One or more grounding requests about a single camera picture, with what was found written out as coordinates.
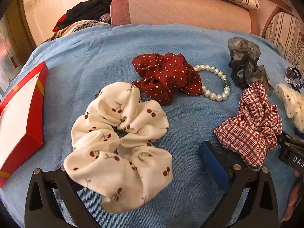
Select red gift box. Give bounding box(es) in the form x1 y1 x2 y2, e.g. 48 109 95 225
0 61 49 188

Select grey sheer scrunchie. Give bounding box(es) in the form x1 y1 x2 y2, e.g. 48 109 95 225
227 37 275 96

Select white pearl bracelet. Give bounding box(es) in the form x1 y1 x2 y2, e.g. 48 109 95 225
193 64 231 102

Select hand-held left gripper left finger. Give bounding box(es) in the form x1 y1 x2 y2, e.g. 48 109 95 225
25 166 100 228

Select blue blanket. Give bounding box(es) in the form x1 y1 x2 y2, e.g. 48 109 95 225
0 23 304 228

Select rhinestone hair ties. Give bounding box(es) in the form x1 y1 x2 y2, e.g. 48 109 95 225
284 66 302 85

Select pink quilted cushion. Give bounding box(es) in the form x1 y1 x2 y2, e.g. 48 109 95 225
110 0 253 34

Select cream dotted scrunchie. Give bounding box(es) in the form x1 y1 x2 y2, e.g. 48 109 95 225
275 83 304 132

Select red polka dot scrunchie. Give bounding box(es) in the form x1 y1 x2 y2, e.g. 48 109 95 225
132 52 204 106

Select black clothes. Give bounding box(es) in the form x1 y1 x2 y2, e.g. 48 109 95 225
53 0 116 33

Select person's right hand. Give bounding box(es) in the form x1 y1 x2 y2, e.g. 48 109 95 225
281 169 304 223

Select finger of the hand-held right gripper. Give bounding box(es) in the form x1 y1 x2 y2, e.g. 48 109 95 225
276 131 304 149

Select white cherry print scrunchie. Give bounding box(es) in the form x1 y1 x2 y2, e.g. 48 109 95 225
63 82 173 213

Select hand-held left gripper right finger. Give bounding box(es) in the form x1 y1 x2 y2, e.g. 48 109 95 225
199 141 279 228

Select red plaid scrunchie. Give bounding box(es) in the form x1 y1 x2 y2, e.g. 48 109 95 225
214 82 283 169

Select beige floral cloth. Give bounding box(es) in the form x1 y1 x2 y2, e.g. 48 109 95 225
42 20 111 44

